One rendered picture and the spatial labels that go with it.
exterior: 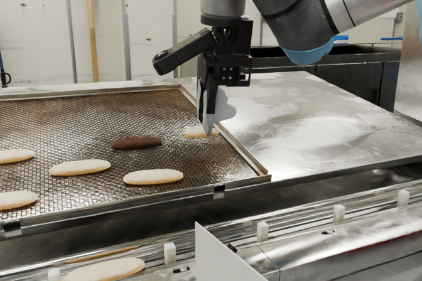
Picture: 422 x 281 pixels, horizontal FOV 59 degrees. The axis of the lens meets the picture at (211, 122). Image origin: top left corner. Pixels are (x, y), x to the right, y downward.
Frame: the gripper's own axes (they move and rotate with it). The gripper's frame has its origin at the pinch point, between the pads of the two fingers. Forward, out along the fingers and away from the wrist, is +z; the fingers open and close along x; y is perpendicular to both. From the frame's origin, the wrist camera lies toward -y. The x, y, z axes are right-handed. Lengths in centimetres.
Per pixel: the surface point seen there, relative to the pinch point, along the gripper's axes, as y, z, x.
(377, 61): 173, 33, 170
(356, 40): 310, 62, 394
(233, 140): 7.5, 5.4, 3.1
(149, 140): -9.5, 4.7, 3.8
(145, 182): -11.5, 5.2, -10.2
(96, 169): -19.3, 5.1, -5.2
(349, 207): 21.9, 8.1, -18.1
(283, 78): 38, 6, 46
